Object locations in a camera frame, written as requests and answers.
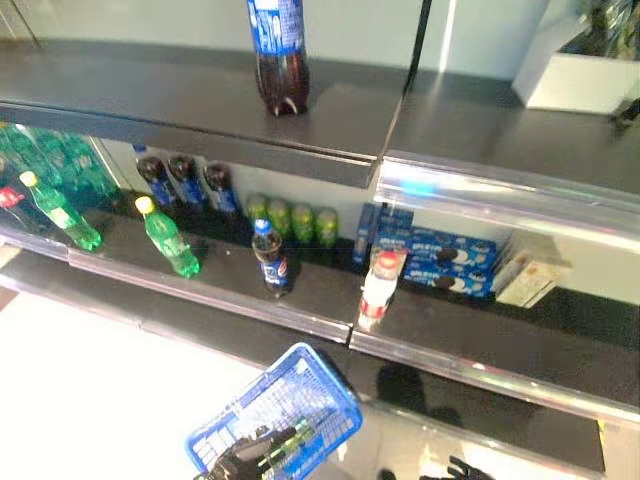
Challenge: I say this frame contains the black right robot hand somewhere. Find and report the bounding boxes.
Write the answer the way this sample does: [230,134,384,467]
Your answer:
[418,454,497,480]

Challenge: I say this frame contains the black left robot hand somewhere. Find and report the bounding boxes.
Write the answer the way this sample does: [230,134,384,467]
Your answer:
[194,424,299,480]

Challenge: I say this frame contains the blue plastic shopping basket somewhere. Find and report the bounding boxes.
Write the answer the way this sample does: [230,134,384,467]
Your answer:
[184,342,365,480]

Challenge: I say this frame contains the clear water bottle red label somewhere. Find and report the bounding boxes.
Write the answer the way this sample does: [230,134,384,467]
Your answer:
[357,249,409,332]

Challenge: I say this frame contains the green drink bottle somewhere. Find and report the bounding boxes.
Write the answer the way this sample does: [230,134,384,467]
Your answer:
[257,418,314,469]

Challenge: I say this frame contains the blue Oreo cookie box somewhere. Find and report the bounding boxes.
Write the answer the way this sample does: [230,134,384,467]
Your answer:
[402,262,496,300]
[373,227,500,276]

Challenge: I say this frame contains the cream cardboard carton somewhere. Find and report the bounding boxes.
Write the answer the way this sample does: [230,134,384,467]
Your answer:
[493,230,575,310]

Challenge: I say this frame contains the Coca-Cola bottle red label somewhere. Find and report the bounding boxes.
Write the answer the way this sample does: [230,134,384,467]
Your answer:
[0,184,54,239]

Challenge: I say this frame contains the white square planter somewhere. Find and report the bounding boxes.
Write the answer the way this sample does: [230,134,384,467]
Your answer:
[511,29,640,117]

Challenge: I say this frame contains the large Pepsi cola bottle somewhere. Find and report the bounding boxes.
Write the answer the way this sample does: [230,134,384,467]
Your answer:
[246,0,311,118]

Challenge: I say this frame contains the green potted plant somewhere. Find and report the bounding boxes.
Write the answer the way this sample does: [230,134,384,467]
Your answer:
[559,0,640,61]

